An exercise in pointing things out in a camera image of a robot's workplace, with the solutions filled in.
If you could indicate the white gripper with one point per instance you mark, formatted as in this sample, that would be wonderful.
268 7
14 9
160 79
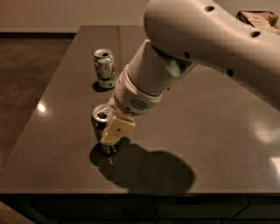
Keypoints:
130 96

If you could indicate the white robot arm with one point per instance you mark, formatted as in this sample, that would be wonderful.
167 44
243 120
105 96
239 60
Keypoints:
180 35

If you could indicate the white and green soda can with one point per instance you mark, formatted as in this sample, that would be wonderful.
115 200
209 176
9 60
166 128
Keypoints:
104 65

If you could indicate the black wire napkin holder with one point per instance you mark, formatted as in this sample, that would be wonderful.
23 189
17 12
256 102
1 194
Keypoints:
244 17

